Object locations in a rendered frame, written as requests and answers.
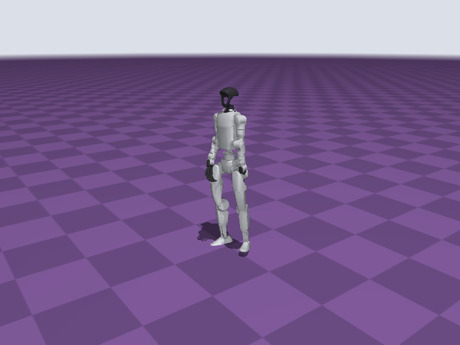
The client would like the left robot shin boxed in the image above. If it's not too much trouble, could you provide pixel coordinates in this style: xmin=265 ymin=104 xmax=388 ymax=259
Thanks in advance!
xmin=239 ymin=205 xmax=249 ymax=243

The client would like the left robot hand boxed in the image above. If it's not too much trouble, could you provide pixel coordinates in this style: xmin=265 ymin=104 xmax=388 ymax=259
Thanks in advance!
xmin=239 ymin=167 xmax=247 ymax=181

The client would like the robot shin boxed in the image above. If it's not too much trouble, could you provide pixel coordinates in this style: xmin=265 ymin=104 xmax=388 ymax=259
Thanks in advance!
xmin=215 ymin=204 xmax=229 ymax=239
xmin=239 ymin=205 xmax=249 ymax=243

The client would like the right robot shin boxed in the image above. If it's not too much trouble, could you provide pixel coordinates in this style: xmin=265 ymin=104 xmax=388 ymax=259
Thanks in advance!
xmin=215 ymin=204 xmax=229 ymax=239

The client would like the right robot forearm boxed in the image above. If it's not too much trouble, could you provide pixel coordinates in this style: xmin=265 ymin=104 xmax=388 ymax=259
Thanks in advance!
xmin=206 ymin=143 xmax=219 ymax=165

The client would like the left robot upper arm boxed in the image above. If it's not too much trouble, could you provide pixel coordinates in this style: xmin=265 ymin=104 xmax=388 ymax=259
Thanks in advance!
xmin=233 ymin=114 xmax=247 ymax=150

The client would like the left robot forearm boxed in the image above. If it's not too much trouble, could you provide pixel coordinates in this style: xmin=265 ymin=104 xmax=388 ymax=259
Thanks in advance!
xmin=236 ymin=141 xmax=247 ymax=172

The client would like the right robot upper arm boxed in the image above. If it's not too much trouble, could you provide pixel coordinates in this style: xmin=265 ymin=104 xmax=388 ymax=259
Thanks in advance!
xmin=212 ymin=113 xmax=219 ymax=144

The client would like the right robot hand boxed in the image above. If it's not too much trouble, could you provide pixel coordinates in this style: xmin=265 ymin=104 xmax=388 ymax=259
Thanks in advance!
xmin=205 ymin=160 xmax=217 ymax=182

